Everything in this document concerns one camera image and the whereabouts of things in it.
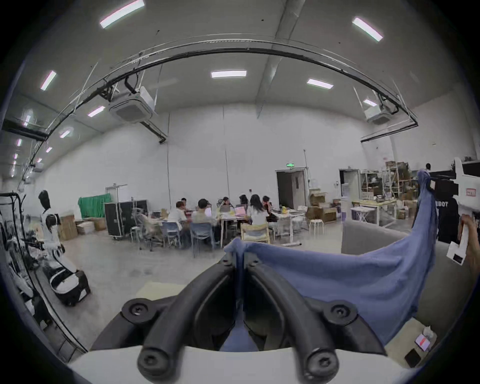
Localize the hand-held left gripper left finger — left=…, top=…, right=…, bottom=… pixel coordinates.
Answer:
left=92, top=255, right=241, bottom=380

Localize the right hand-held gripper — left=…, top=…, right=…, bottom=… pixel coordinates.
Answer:
left=425, top=157, right=480, bottom=267

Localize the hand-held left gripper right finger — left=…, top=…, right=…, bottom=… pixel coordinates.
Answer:
left=242, top=257, right=387, bottom=380

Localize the blue cloth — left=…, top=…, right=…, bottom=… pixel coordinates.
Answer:
left=219, top=169, right=439, bottom=353

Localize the person's right hand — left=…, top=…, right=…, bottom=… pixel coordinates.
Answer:
left=457, top=214, right=480, bottom=271

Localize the person's body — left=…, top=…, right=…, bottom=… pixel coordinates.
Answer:
left=435, top=195, right=461, bottom=244

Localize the metal shelf with goods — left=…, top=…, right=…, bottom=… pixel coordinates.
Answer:
left=360, top=160, right=419, bottom=205

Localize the table with yellow top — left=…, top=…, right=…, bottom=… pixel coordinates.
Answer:
left=352, top=199, right=398, bottom=228

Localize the blue chair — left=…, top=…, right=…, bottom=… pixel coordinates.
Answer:
left=189, top=222, right=216, bottom=259

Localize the grey padded headboard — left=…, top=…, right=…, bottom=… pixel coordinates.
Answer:
left=341, top=219, right=480, bottom=338

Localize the wooden chair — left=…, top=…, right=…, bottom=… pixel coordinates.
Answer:
left=240, top=223, right=271, bottom=244

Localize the white table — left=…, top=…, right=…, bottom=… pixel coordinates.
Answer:
left=219, top=208, right=302, bottom=247

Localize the bed with beige sheet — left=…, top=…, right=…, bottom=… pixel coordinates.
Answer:
left=137, top=281, right=439, bottom=370

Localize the stack of brown cartons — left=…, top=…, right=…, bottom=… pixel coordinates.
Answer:
left=304, top=190, right=339, bottom=224

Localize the group of people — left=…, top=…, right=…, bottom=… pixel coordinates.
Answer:
left=167, top=194, right=274, bottom=246

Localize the black flight case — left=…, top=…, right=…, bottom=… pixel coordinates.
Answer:
left=104, top=199, right=149, bottom=240

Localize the green cloth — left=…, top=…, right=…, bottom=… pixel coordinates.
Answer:
left=77, top=193, right=112, bottom=219

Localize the brown carton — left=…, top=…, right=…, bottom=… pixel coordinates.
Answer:
left=58, top=214, right=79, bottom=241

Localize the white humanoid robot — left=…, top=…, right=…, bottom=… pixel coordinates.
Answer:
left=37, top=190, right=91, bottom=307

